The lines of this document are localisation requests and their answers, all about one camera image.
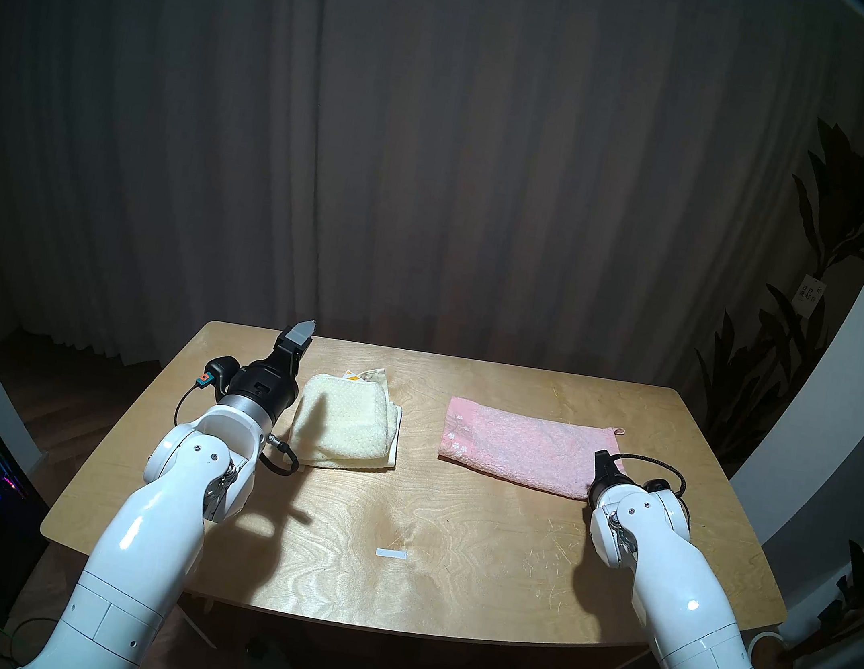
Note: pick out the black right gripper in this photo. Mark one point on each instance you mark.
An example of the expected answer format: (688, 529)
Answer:
(604, 479)

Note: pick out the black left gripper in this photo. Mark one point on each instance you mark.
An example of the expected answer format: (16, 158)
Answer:
(270, 381)

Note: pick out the pink terry towel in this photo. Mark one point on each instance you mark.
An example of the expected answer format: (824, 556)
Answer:
(520, 445)

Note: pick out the cream textured towel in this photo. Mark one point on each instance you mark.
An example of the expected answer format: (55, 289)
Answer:
(345, 422)

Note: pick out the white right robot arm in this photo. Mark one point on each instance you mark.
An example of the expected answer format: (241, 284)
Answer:
(682, 605)

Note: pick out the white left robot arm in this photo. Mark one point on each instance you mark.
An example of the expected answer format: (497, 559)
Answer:
(158, 522)

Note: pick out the white tape strip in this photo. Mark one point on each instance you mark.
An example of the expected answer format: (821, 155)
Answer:
(391, 553)

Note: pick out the grey pleated curtain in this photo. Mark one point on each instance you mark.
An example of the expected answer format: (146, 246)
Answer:
(446, 145)

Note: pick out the white round plant pot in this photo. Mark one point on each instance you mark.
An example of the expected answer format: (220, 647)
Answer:
(771, 660)

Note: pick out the white paper plant tag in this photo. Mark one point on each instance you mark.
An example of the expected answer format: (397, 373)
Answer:
(809, 293)

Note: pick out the tall dark leafy plant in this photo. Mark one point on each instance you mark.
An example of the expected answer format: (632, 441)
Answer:
(835, 206)

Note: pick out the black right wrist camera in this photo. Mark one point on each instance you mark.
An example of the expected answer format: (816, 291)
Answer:
(656, 485)

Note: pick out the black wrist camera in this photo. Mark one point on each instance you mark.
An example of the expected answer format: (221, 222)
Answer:
(221, 371)
(656, 485)

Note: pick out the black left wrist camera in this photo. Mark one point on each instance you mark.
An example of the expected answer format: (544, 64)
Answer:
(221, 371)

